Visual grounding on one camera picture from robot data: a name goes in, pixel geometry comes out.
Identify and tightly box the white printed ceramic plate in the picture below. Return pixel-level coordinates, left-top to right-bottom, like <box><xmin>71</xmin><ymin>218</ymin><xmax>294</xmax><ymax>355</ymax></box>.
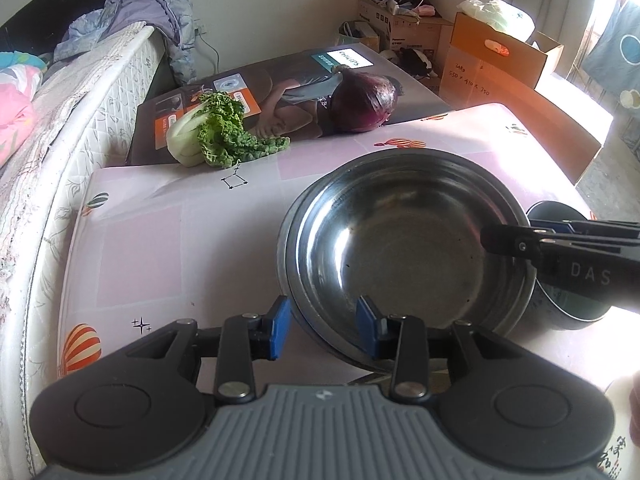
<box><xmin>602</xmin><ymin>377</ymin><xmax>640</xmax><ymax>480</ymax></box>

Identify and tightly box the large flat printed carton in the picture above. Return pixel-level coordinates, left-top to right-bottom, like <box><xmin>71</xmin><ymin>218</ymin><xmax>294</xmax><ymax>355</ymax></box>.
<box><xmin>125</xmin><ymin>45</ymin><xmax>456</xmax><ymax>166</ymax></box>

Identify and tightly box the orange cardboard box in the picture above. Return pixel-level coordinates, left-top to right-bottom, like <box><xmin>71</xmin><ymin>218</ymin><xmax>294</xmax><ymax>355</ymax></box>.
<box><xmin>440</xmin><ymin>12</ymin><xmax>563</xmax><ymax>111</ymax></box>

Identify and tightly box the blue grey jacket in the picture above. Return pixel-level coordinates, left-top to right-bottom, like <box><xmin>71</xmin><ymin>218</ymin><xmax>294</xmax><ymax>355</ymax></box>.
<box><xmin>52</xmin><ymin>0</ymin><xmax>198</xmax><ymax>86</ymax></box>

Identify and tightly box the hanging blue patterned quilt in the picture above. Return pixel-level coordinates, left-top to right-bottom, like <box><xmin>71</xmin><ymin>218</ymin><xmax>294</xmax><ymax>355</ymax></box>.
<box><xmin>582</xmin><ymin>0</ymin><xmax>640</xmax><ymax>106</ymax></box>

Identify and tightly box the open brown cardboard box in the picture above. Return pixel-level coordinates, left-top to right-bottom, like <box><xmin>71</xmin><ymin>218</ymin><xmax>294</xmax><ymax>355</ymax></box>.
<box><xmin>340</xmin><ymin>0</ymin><xmax>453</xmax><ymax>61</ymax></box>

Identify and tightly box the flat white carton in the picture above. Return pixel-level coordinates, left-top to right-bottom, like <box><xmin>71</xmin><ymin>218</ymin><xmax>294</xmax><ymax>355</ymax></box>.
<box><xmin>460</xmin><ymin>75</ymin><xmax>616</xmax><ymax>186</ymax></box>

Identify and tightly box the purple cabbage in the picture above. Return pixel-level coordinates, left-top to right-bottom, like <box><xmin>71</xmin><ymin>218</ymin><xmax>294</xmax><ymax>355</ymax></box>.
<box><xmin>331</xmin><ymin>72</ymin><xmax>401</xmax><ymax>136</ymax></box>

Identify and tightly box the white plastic bag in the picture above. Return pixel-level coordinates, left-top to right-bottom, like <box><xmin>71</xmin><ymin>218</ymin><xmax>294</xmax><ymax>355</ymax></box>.
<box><xmin>457</xmin><ymin>0</ymin><xmax>536</xmax><ymax>43</ymax></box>

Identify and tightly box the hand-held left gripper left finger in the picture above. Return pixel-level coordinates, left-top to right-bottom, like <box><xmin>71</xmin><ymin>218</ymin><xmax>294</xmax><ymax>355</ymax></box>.
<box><xmin>102</xmin><ymin>296</ymin><xmax>292</xmax><ymax>403</ymax></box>

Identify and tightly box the pink blanket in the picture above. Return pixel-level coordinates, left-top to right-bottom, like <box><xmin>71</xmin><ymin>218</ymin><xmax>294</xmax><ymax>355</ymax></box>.
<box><xmin>0</xmin><ymin>52</ymin><xmax>46</xmax><ymax>166</ymax></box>

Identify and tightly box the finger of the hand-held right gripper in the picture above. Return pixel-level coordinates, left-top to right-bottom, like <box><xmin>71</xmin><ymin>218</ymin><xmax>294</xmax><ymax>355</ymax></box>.
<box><xmin>480</xmin><ymin>223</ymin><xmax>640</xmax><ymax>259</ymax></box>
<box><xmin>552</xmin><ymin>219</ymin><xmax>640</xmax><ymax>237</ymax></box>

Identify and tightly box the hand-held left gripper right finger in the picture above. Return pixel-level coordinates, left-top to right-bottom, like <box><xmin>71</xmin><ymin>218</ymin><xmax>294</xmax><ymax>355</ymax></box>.
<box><xmin>355</xmin><ymin>295</ymin><xmax>538</xmax><ymax>403</ymax></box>

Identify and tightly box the wall socket with cable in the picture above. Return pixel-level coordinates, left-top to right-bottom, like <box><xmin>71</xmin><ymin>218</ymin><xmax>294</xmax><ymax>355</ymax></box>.
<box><xmin>196</xmin><ymin>19</ymin><xmax>222</xmax><ymax>78</ymax></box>

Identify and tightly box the white quilted mattress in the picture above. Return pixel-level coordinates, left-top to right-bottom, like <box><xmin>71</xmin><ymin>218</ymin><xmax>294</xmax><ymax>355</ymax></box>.
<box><xmin>0</xmin><ymin>25</ymin><xmax>166</xmax><ymax>480</ymax></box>

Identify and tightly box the napa cabbage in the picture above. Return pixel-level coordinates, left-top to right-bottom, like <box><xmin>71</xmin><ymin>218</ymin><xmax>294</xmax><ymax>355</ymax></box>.
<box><xmin>166</xmin><ymin>91</ymin><xmax>291</xmax><ymax>168</ymax></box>

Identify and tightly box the dark teal ceramic bowl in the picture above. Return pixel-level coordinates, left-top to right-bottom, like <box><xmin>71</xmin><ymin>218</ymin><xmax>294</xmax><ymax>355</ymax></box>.
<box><xmin>527</xmin><ymin>201</ymin><xmax>611</xmax><ymax>331</ymax></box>

